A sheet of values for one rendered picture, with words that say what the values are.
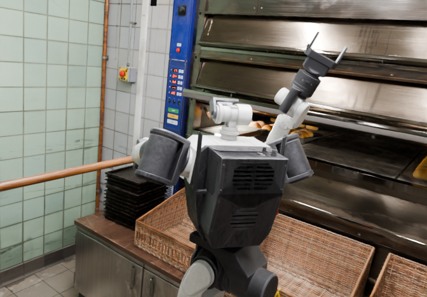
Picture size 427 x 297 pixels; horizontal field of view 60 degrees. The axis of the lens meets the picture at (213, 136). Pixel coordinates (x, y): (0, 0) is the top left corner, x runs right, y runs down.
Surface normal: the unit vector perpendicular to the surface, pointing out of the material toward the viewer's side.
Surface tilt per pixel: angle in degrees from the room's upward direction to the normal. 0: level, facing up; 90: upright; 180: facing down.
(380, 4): 90
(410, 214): 71
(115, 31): 90
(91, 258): 90
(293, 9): 90
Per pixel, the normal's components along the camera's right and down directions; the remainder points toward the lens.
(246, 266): 0.65, -0.54
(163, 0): -0.58, 0.11
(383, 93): -0.51, -0.23
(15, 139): 0.81, 0.21
